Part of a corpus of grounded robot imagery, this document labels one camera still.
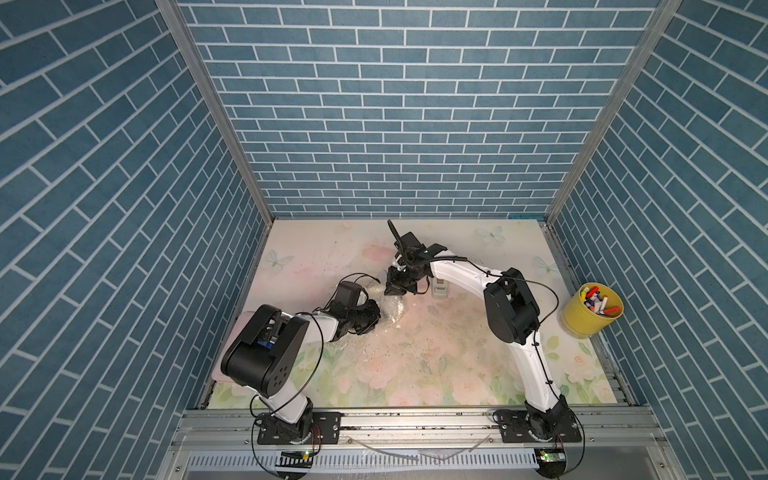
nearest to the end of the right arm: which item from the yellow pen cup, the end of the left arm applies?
the end of the left arm

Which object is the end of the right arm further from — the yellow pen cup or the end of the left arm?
the yellow pen cup

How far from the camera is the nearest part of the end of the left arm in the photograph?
0.76 metres
